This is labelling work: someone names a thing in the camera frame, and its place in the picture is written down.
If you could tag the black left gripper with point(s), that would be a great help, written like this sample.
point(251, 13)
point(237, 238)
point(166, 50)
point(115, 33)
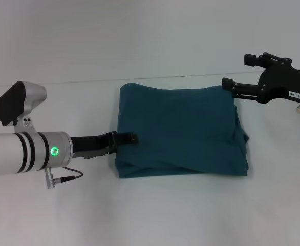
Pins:
point(91, 143)

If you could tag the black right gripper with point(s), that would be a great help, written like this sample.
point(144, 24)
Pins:
point(285, 82)

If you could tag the teal blue printed t-shirt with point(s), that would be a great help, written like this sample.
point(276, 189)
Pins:
point(180, 128)

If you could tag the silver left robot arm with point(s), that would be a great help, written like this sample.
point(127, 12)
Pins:
point(24, 151)

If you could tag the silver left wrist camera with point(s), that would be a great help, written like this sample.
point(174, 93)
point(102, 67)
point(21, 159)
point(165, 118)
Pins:
point(19, 100)

